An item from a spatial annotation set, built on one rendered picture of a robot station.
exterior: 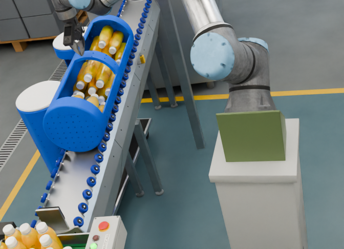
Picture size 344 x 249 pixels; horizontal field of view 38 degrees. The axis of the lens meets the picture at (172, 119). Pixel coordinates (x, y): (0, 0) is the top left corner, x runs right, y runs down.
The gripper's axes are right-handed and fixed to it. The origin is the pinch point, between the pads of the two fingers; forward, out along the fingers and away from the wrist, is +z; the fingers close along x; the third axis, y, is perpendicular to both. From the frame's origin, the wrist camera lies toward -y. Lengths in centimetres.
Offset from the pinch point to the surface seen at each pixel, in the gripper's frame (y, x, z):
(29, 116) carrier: -10.8, 35.8, 26.0
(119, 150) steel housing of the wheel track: -29, -14, 41
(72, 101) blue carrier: -36.2, -4.2, 3.5
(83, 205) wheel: -75, -10, 29
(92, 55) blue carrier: 3.5, -4.2, 3.2
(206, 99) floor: 125, -34, 125
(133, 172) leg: 20, 5, 102
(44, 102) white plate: -5.2, 27.4, 22.3
